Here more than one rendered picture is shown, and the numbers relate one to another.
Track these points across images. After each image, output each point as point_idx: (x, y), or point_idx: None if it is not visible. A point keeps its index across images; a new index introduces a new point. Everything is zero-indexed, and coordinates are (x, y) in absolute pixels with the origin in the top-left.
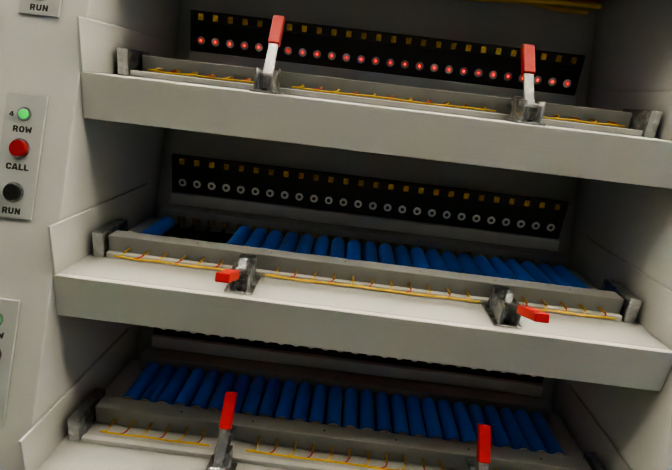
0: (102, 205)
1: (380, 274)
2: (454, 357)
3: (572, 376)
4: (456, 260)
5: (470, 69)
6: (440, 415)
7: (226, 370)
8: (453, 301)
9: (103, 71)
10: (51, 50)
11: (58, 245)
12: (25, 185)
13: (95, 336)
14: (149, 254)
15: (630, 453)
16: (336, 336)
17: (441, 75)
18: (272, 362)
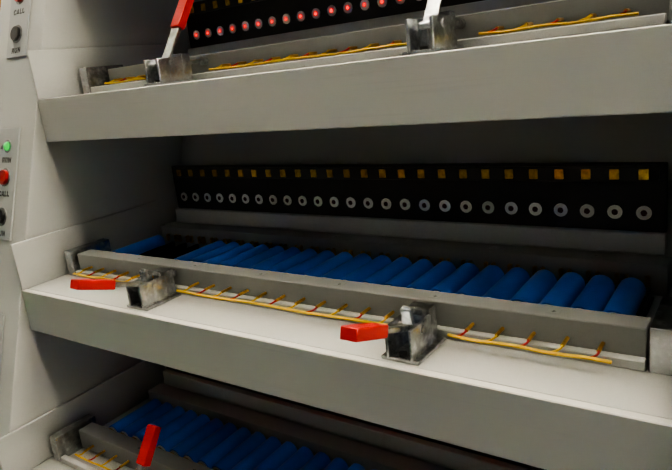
0: (82, 225)
1: (291, 289)
2: (339, 402)
3: (505, 452)
4: (434, 272)
5: None
6: None
7: (216, 416)
8: None
9: (67, 94)
10: (22, 85)
11: (23, 262)
12: (7, 209)
13: (89, 360)
14: (105, 272)
15: None
16: (216, 362)
17: None
18: (281, 417)
